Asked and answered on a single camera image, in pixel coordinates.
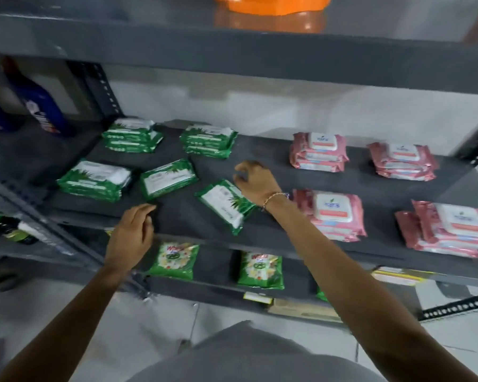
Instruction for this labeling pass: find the person's right hand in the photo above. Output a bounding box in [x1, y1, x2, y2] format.
[233, 161, 283, 207]

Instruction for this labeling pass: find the person's left hand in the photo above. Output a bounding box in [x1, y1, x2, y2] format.
[105, 203, 157, 273]

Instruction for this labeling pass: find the green wet wipes packet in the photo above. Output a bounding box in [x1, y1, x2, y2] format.
[195, 179, 258, 236]

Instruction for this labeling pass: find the person's left forearm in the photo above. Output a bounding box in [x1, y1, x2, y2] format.
[0, 264, 139, 382]

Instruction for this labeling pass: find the person's right forearm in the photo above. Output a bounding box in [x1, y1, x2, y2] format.
[263, 197, 478, 382]

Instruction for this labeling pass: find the group of green wipes packs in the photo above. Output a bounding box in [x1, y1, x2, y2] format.
[57, 117, 240, 203]

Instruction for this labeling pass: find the group of pink wipes packs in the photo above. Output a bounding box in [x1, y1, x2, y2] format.
[289, 132, 478, 260]

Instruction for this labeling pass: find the yellow shelf tag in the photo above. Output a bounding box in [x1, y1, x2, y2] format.
[243, 292, 274, 305]

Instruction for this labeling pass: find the grey metal shelf rack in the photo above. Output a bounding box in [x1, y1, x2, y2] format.
[0, 0, 478, 328]
[0, 55, 144, 293]

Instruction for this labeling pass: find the dark green bottle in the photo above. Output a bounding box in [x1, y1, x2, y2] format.
[0, 212, 39, 246]

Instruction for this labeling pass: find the brown cardboard piece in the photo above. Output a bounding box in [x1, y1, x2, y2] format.
[266, 298, 344, 323]

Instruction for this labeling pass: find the grey shirt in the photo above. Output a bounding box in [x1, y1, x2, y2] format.
[125, 320, 381, 382]

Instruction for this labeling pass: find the orange plastic container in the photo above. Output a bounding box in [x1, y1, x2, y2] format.
[213, 0, 332, 16]

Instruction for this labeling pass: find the gold bead bracelet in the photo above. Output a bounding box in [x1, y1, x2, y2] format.
[262, 192, 288, 211]

